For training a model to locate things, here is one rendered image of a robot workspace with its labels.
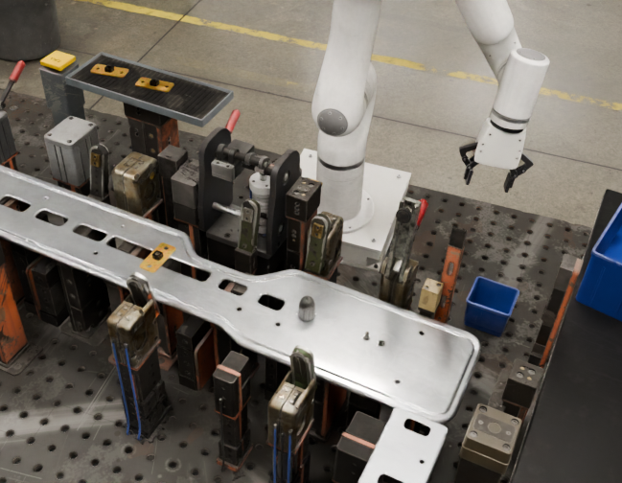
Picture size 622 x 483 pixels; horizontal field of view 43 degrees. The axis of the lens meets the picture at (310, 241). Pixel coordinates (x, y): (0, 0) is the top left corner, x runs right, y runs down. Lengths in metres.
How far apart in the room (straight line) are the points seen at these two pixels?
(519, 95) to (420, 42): 2.89
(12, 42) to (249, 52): 1.20
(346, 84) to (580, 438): 0.87
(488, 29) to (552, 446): 0.81
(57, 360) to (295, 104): 2.36
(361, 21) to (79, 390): 1.00
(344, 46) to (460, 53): 2.84
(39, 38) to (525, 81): 3.12
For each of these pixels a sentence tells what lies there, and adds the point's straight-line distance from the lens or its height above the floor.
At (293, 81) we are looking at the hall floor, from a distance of 4.16.
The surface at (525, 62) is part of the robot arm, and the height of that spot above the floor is 1.33.
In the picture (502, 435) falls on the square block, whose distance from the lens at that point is 1.36.
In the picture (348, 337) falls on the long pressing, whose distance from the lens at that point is 1.51.
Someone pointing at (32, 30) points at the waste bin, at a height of 0.17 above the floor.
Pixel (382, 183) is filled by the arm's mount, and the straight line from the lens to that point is 2.20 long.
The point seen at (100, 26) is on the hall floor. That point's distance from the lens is 4.73.
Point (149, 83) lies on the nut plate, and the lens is 1.89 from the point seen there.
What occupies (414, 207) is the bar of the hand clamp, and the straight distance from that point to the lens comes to 1.47.
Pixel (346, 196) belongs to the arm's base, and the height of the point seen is 0.88.
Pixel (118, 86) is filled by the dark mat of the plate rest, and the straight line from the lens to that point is 1.91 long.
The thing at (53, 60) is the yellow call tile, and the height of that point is 1.16.
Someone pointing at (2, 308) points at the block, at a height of 0.87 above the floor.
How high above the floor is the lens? 2.14
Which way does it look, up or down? 42 degrees down
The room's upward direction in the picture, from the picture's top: 3 degrees clockwise
